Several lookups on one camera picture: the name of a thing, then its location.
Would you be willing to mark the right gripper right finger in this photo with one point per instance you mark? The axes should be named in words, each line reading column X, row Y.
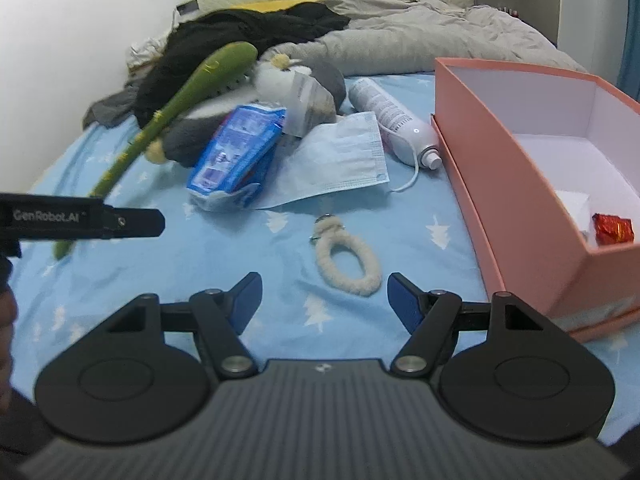
column 430, row 319

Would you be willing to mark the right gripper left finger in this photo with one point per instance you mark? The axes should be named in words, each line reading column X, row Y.
column 220, row 317

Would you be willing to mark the blue tissue pack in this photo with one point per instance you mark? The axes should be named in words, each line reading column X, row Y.
column 233, row 168

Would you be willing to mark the light blue face mask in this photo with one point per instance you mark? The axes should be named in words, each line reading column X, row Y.
column 337, row 157

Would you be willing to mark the white paper towel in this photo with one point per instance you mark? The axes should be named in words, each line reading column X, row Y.
column 577, row 206

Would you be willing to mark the red snack packet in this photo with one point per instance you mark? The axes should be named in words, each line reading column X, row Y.
column 612, row 230

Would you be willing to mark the person's left hand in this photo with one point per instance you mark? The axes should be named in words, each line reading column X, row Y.
column 8, row 315

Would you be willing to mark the dark grey garment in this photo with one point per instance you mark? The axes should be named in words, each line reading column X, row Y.
column 114, row 109

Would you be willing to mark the white spray bottle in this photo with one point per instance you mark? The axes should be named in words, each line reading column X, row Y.
column 412, row 141

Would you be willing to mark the orange cardboard box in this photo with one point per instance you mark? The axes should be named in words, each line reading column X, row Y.
column 514, row 137

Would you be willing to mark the grey penguin plush toy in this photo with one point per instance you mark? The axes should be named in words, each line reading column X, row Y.
column 310, row 92

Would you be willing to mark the black clothing pile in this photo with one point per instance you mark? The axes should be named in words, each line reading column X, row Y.
column 192, row 42

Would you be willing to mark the green plush back scratcher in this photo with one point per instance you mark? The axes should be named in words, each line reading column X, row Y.
column 226, row 65

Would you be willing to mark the grey duvet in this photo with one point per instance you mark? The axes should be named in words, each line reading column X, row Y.
column 403, row 37

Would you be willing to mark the blue curtain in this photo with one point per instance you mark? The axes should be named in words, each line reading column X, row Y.
column 629, row 76

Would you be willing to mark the yellow pillow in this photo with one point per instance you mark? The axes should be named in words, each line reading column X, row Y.
column 270, row 5

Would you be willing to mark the grey white wardrobe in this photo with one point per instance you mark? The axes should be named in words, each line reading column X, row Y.
column 590, row 31

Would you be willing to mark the wall power socket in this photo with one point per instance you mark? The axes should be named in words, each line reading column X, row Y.
column 188, row 7

